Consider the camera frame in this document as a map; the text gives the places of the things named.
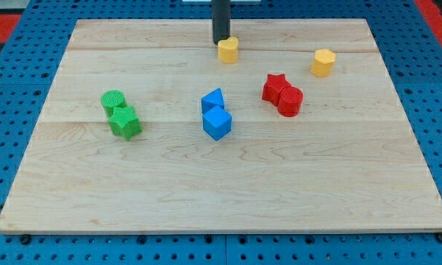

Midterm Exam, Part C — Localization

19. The yellow heart block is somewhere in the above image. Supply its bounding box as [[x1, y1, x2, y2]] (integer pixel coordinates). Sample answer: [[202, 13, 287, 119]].
[[218, 36, 239, 63]]

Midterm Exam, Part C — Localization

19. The yellow hexagon block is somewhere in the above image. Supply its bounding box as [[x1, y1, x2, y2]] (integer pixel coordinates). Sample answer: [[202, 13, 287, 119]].
[[310, 49, 336, 77]]

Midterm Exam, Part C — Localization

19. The blue cube block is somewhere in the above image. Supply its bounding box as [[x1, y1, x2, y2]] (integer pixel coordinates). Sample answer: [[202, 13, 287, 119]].
[[202, 106, 232, 141]]

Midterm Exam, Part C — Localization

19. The blue triangle block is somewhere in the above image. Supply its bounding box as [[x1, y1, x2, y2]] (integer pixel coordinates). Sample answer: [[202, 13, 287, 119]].
[[201, 88, 225, 113]]

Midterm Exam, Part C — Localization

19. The red star block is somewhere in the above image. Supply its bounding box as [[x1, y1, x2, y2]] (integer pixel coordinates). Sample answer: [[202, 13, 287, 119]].
[[262, 74, 291, 106]]

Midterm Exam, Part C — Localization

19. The red cylinder block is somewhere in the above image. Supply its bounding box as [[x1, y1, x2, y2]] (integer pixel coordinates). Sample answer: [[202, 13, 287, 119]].
[[277, 86, 304, 117]]

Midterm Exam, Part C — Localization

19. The light wooden board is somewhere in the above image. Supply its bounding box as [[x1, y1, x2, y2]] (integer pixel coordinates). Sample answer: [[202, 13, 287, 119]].
[[0, 18, 442, 235]]

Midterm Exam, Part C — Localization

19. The green star block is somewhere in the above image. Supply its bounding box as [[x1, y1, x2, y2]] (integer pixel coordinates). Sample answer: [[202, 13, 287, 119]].
[[108, 106, 143, 141]]

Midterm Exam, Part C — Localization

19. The green cylinder block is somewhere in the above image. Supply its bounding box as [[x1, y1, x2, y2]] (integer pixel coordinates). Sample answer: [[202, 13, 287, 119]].
[[100, 90, 127, 118]]

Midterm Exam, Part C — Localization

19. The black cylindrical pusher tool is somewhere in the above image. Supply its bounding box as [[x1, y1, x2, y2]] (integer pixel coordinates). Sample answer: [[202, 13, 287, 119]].
[[211, 0, 231, 45]]

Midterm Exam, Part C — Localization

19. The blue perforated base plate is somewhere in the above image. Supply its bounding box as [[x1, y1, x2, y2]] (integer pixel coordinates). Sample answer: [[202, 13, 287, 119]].
[[0, 0, 442, 264]]

